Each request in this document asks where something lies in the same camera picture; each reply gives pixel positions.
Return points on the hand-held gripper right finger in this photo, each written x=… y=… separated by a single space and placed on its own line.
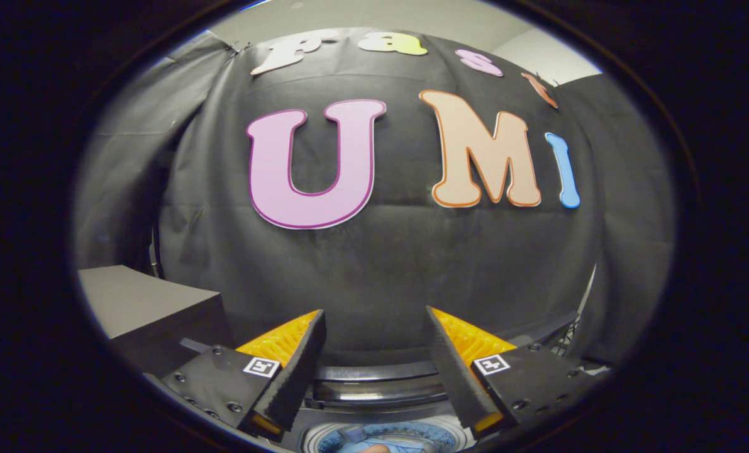
x=453 y=368

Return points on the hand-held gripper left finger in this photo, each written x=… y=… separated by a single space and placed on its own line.
x=299 y=368

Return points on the dark washing machine lid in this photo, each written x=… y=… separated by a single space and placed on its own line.
x=380 y=385

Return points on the light blue polo shirt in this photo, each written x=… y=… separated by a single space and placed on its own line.
x=405 y=445

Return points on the grey washing machine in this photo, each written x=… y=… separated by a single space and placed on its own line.
x=380 y=434

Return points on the black backdrop cloth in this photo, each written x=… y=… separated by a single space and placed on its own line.
x=380 y=270

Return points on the black and beige cabinet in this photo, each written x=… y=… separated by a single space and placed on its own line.
x=135 y=302

